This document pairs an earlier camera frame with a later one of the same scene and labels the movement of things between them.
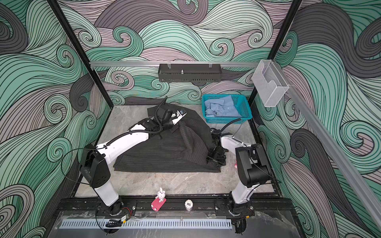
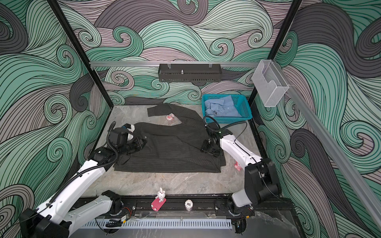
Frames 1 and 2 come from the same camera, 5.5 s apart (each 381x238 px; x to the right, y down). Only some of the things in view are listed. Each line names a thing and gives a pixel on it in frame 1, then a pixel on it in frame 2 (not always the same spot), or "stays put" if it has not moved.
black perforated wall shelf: x=189 y=72 stays put
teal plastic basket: x=226 y=109 stays put
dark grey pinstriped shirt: x=185 y=147 stays put
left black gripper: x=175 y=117 → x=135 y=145
